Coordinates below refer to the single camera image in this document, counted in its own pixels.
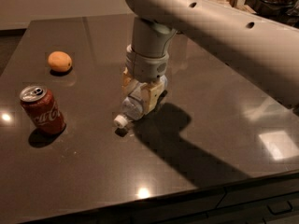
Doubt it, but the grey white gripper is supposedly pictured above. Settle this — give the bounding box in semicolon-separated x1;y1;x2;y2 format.
121;45;169;114

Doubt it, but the clear plastic water bottle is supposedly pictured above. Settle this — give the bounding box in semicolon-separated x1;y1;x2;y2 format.
114;76;167;129

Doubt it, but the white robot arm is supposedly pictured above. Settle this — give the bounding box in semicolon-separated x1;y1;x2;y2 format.
125;0;299;112

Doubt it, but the orange fruit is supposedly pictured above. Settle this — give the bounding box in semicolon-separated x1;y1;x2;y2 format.
48;51;72;73

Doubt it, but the red Coca-Cola can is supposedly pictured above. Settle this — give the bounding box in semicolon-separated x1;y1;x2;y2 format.
20;85;66;136

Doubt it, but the dark snack container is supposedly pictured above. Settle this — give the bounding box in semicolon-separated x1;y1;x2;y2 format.
244;0;299;17

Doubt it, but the black drawer handle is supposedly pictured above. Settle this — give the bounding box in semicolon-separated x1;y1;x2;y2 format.
267;201;293;216

